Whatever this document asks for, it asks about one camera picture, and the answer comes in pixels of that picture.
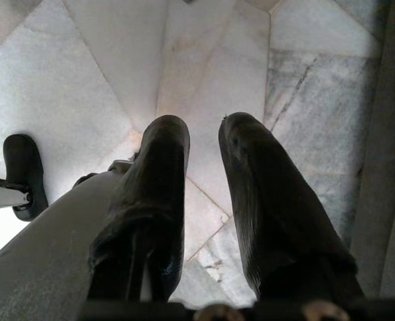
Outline black robot left foot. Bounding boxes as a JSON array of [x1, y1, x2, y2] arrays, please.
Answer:
[[2, 133, 50, 222]]

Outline grey furniture side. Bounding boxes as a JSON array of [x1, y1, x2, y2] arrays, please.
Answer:
[[349, 0, 395, 298]]

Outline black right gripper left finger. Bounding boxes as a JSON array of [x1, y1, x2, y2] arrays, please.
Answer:
[[88, 114, 191, 302]]

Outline silver robot right leg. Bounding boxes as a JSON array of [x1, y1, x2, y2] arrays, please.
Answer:
[[0, 159, 138, 321]]

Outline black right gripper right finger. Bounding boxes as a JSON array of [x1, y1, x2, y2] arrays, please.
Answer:
[[218, 112, 366, 302]]

